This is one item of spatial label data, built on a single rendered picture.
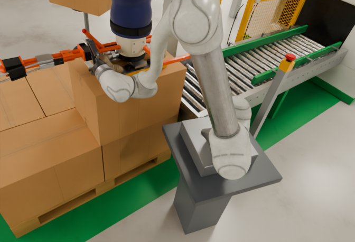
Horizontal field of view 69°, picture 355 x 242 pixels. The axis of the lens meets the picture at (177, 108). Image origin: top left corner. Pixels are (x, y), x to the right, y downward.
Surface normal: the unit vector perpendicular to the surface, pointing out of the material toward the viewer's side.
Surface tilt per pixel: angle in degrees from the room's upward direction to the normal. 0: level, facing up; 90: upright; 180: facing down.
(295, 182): 0
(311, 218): 0
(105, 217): 0
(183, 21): 87
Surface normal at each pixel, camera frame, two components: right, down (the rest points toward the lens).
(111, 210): 0.14, -0.73
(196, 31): -0.19, 0.57
